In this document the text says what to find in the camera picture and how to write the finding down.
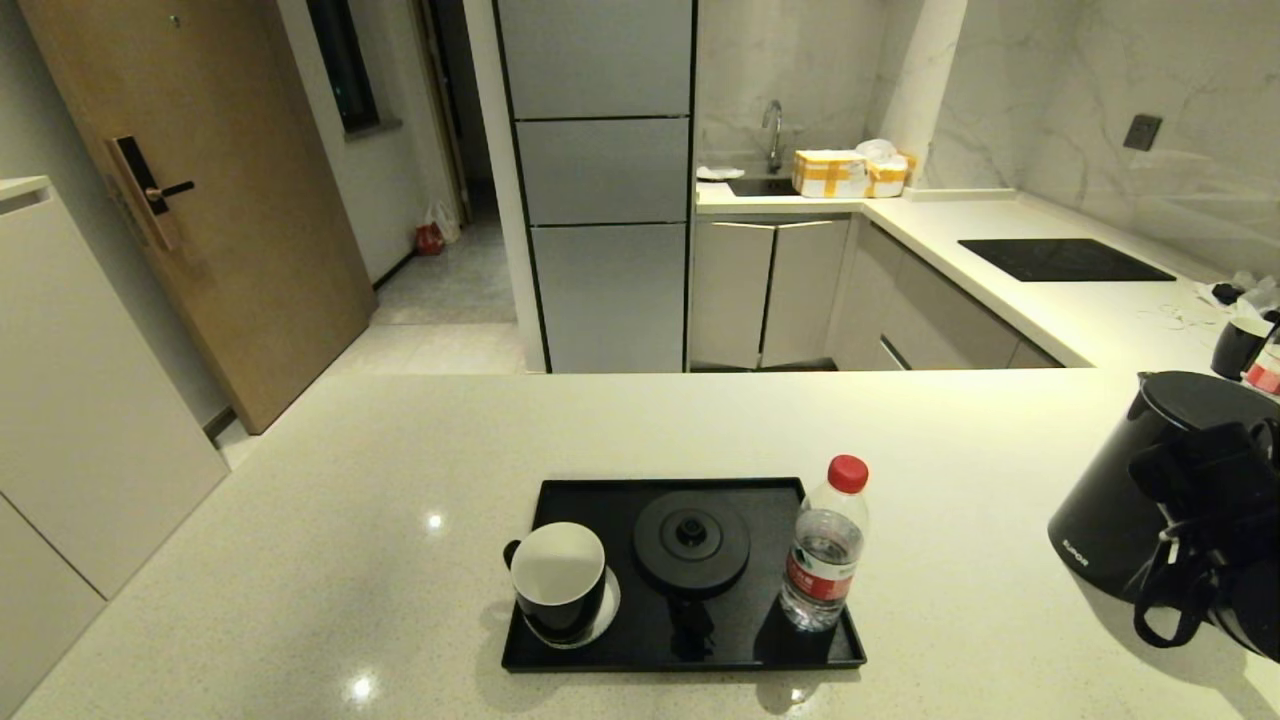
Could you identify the black electronic door lock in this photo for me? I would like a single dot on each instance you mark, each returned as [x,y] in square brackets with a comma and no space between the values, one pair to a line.
[140,185]

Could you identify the black round kettle base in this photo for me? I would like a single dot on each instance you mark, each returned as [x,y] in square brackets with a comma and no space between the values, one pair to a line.
[690,545]

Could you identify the small box with yellow tape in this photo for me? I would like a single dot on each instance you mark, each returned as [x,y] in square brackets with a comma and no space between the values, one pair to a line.
[888,179]

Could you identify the black induction cooktop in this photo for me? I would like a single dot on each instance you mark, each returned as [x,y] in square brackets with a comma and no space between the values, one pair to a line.
[1062,260]

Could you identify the white shopping bag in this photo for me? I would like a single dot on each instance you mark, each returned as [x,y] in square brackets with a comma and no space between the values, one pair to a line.
[445,222]

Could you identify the large box with yellow tape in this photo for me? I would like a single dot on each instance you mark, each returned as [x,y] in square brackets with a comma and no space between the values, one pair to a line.
[828,174]

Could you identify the black electric kettle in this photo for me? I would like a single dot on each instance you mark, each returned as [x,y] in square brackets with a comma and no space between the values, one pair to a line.
[1110,510]

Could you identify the black rectangular tray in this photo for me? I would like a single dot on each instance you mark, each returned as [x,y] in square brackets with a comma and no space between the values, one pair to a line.
[740,640]

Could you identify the white plastic bag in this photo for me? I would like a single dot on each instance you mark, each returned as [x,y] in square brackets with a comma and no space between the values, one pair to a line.
[878,149]

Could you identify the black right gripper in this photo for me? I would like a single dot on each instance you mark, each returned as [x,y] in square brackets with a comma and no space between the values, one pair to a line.
[1215,480]

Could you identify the brown wooden door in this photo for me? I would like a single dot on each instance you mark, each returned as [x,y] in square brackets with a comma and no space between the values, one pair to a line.
[220,200]

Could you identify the grey wall socket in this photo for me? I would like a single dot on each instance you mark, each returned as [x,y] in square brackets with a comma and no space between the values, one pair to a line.
[1141,132]

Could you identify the clear plastic water bottle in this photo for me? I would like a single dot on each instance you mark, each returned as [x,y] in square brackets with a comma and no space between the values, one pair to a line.
[825,560]
[1265,375]

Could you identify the black cup white inside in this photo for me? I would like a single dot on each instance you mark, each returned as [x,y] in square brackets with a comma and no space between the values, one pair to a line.
[1236,350]
[558,585]

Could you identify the crumpled clear plastic wrap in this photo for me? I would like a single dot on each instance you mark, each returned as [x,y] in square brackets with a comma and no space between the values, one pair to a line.
[1250,297]

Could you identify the tall grey cabinet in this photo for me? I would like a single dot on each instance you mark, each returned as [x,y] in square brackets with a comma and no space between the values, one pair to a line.
[605,170]

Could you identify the chrome sink faucet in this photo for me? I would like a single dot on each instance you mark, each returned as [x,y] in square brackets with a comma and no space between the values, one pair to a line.
[773,130]

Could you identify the dark window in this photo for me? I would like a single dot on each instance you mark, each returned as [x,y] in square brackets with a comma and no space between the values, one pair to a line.
[343,65]

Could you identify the round white coaster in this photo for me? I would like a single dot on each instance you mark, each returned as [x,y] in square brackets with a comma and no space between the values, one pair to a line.
[610,605]

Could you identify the grey sink base cabinet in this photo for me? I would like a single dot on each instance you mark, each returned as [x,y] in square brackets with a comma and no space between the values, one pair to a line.
[765,290]

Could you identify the dark kitchen sink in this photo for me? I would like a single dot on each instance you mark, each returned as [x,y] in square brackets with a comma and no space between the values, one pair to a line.
[760,186]

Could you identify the white side cabinet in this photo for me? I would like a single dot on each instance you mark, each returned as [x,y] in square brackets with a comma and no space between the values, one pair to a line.
[80,400]

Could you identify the grey counter drawer cabinet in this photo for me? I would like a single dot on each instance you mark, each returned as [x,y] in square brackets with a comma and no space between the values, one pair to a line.
[930,310]

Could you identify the white cloth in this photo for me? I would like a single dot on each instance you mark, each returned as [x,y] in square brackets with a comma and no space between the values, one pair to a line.
[718,173]

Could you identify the red bag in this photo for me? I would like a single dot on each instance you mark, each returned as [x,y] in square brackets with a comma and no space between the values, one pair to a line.
[429,241]

